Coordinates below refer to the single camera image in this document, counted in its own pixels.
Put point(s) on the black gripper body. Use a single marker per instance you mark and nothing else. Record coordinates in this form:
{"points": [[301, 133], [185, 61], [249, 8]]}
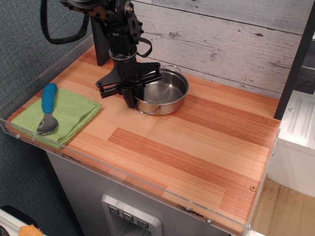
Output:
{"points": [[127, 74]]}

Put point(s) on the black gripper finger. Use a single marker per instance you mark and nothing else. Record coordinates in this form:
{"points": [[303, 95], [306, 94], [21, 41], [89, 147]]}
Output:
{"points": [[138, 91], [129, 97]]}

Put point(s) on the stainless steel pot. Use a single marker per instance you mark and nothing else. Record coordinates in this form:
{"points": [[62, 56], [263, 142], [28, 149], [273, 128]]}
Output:
{"points": [[166, 95]]}

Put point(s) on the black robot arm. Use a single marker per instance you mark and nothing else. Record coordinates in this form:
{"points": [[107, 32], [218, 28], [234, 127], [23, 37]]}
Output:
{"points": [[121, 30]]}

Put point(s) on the green folded cloth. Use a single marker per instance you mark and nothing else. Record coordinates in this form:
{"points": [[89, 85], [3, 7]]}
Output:
{"points": [[71, 110]]}

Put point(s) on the grey cabinet with dispenser panel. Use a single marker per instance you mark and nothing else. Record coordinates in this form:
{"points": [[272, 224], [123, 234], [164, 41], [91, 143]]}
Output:
{"points": [[106, 207]]}

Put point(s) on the clear acrylic table guard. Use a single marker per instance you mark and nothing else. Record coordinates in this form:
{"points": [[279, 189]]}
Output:
{"points": [[207, 159]]}

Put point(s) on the orange fuzzy object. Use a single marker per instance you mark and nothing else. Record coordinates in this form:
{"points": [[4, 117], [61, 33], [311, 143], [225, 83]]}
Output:
{"points": [[30, 230]]}

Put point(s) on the white ribbed appliance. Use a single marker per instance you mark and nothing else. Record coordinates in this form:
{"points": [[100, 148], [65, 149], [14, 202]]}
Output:
{"points": [[292, 162]]}

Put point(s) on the dark vertical post left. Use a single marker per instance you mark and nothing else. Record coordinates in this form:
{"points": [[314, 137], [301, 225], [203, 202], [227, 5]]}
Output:
{"points": [[101, 44]]}

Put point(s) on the dark vertical post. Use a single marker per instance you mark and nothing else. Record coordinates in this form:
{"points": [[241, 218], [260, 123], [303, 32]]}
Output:
{"points": [[297, 64], [101, 44]]}

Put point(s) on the blue handled metal spoon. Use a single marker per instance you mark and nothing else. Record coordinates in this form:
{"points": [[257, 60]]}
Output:
{"points": [[48, 123]]}

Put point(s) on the dark vertical post right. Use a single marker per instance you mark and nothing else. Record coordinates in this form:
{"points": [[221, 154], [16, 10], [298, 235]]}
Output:
{"points": [[297, 64]]}

